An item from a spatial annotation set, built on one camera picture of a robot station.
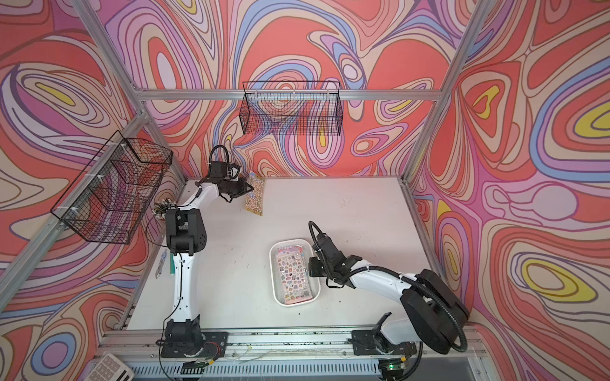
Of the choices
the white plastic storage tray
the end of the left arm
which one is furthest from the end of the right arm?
the end of the left arm

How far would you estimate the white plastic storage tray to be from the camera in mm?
800

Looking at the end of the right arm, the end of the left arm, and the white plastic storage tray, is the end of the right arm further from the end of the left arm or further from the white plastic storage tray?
the end of the left arm
